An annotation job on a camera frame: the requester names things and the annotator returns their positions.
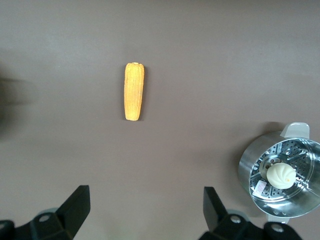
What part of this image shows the yellow corn cob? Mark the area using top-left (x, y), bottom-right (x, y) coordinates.
top-left (123, 62), bottom-right (146, 123)

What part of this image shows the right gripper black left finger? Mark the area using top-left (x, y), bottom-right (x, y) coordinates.
top-left (0, 184), bottom-right (91, 240)

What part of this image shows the steel steamer pot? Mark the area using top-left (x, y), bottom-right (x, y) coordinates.
top-left (237, 121), bottom-right (320, 224)

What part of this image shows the white steamed bun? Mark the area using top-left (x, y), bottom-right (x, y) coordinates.
top-left (266, 162), bottom-right (297, 189)

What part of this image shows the brown table cover sheet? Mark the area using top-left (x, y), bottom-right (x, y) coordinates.
top-left (0, 0), bottom-right (320, 240)

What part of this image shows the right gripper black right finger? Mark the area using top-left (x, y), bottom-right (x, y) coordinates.
top-left (197, 186), bottom-right (303, 240)

